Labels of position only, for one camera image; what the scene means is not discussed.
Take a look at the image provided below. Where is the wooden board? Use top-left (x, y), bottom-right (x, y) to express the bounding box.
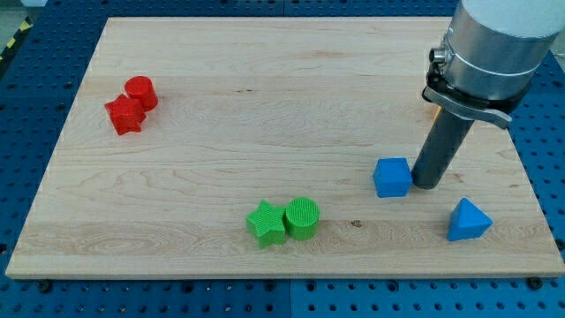
top-left (6, 18), bottom-right (564, 280)

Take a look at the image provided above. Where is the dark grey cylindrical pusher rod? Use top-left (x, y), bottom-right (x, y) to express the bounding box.
top-left (411, 109), bottom-right (474, 190)

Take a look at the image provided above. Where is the green star block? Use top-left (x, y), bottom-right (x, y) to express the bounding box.
top-left (245, 200), bottom-right (286, 249)

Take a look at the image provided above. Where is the red cylinder block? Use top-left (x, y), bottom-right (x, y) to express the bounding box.
top-left (124, 75), bottom-right (158, 111)

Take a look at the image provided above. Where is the red star block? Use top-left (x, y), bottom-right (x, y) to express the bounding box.
top-left (104, 95), bottom-right (147, 135)

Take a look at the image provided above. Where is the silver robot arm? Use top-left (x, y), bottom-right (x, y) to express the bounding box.
top-left (411, 0), bottom-right (564, 189)

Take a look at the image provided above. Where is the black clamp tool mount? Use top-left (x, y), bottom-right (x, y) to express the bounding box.
top-left (422, 63), bottom-right (530, 129)

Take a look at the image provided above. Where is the green cylinder block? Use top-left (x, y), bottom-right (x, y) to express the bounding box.
top-left (284, 197), bottom-right (320, 241)

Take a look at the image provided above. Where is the blue cube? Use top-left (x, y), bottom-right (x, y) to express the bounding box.
top-left (373, 157), bottom-right (412, 198)

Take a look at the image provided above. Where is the blue triangular block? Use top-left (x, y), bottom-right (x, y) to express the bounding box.
top-left (447, 198), bottom-right (493, 241)

